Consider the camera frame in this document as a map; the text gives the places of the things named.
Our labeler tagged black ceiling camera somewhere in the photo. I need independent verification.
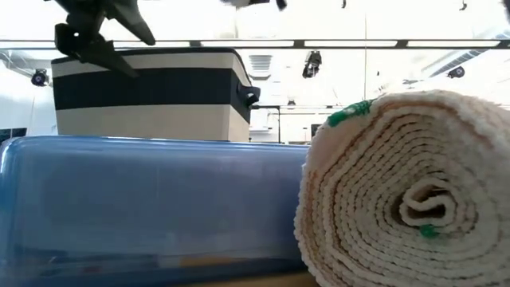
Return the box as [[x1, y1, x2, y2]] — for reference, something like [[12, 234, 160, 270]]
[[301, 50, 323, 80], [30, 69, 49, 88], [445, 65, 466, 79]]

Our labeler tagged thin vertical pole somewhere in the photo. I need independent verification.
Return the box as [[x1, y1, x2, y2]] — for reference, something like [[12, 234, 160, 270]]
[[363, 0, 367, 100]]

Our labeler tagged beige elastic bandage roll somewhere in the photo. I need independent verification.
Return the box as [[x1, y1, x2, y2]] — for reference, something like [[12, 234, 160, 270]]
[[293, 89, 510, 287]]

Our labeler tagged dark computer monitor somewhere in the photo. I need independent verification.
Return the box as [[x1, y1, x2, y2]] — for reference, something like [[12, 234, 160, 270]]
[[0, 127, 28, 143]]

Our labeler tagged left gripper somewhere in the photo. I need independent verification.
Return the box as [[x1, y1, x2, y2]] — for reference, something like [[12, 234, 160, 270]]
[[53, 0, 156, 79]]

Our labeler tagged blue translucent plastic case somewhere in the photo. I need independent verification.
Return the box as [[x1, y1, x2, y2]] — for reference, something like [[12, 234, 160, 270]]
[[0, 134, 312, 287]]

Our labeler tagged navy white striped fabric basket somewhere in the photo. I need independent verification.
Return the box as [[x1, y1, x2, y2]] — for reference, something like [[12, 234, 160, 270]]
[[50, 46, 262, 144]]

